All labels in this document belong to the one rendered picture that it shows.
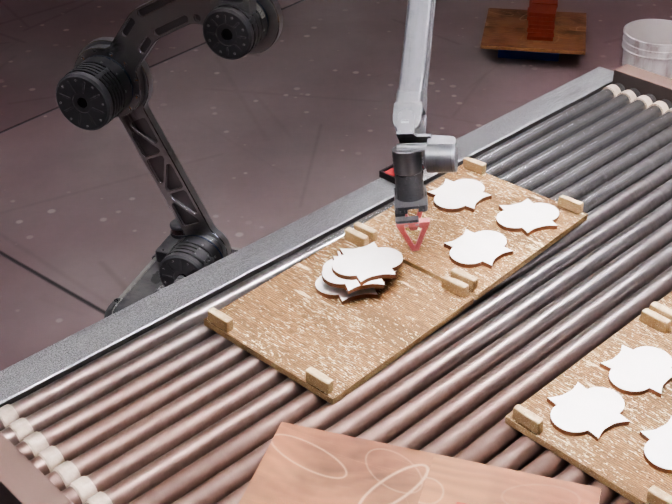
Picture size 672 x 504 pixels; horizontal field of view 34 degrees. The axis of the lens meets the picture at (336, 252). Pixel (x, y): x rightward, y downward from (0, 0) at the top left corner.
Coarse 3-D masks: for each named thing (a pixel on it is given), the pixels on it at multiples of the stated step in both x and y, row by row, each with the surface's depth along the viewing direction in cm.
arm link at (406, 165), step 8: (400, 144) 214; (408, 144) 214; (416, 144) 214; (424, 144) 213; (392, 152) 214; (400, 152) 213; (408, 152) 213; (416, 152) 213; (424, 152) 212; (400, 160) 213; (408, 160) 213; (416, 160) 213; (424, 160) 213; (400, 168) 214; (408, 168) 213; (416, 168) 214
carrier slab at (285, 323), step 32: (320, 256) 230; (256, 288) 221; (288, 288) 221; (416, 288) 220; (256, 320) 212; (288, 320) 212; (320, 320) 212; (352, 320) 211; (384, 320) 211; (416, 320) 211; (448, 320) 213; (256, 352) 204; (288, 352) 203; (320, 352) 203; (352, 352) 203; (384, 352) 203; (352, 384) 196
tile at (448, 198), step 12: (456, 180) 253; (468, 180) 253; (432, 192) 249; (444, 192) 249; (456, 192) 249; (468, 192) 249; (480, 192) 249; (444, 204) 245; (456, 204) 244; (468, 204) 244
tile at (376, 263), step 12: (348, 252) 221; (360, 252) 221; (372, 252) 221; (384, 252) 221; (396, 252) 221; (336, 264) 218; (348, 264) 218; (360, 264) 217; (372, 264) 217; (384, 264) 217; (396, 264) 217; (348, 276) 215; (360, 276) 214; (372, 276) 214; (384, 276) 215
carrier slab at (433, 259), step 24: (504, 192) 251; (528, 192) 250; (384, 216) 243; (432, 216) 243; (456, 216) 242; (480, 216) 242; (576, 216) 241; (384, 240) 235; (432, 240) 234; (528, 240) 234; (552, 240) 234; (408, 264) 228; (432, 264) 227; (504, 264) 226; (480, 288) 219
